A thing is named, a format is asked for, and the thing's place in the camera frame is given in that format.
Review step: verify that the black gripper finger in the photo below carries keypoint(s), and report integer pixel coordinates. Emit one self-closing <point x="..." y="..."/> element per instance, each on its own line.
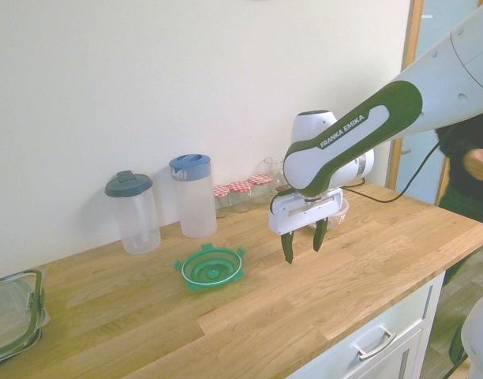
<point x="288" y="248"/>
<point x="319" y="237"/>

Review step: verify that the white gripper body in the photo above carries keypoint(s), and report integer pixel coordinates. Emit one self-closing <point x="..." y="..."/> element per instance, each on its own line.
<point x="300" y="215"/>

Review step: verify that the green round container lid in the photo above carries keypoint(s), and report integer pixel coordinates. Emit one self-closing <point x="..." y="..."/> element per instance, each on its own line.
<point x="210" y="268"/>

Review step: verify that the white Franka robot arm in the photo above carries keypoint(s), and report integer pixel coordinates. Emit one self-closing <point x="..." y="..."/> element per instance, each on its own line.
<point x="344" y="138"/>

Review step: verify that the glass jar red checkered lid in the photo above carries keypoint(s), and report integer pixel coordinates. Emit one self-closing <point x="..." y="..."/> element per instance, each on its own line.
<point x="222" y="199"/>
<point x="260" y="189"/>
<point x="240" y="195"/>

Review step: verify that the clear pitcher with blue lid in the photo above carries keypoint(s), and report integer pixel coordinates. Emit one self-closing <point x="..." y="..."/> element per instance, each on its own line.
<point x="194" y="197"/>

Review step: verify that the clear pitcher with dark lid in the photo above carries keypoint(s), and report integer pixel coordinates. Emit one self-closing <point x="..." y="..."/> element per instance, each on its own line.
<point x="137" y="221"/>

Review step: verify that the rectangular container green-rimmed lid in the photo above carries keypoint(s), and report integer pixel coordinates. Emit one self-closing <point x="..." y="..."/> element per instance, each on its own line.
<point x="8" y="312"/>

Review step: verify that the bystander hand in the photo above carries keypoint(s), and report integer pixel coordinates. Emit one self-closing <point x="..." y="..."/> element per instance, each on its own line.
<point x="482" y="165"/>

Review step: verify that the clear plastic cereal bowl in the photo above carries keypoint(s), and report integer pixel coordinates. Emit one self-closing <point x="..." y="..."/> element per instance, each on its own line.
<point x="340" y="215"/>

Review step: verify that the tall clear drinking glass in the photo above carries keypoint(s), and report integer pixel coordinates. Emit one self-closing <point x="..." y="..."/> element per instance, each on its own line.
<point x="274" y="167"/>

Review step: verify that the person in dark clothes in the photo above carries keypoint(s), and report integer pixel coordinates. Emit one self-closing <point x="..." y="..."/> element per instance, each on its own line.
<point x="458" y="142"/>

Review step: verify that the wooden door frame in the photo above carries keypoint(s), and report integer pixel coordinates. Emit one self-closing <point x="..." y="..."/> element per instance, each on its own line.
<point x="409" y="39"/>

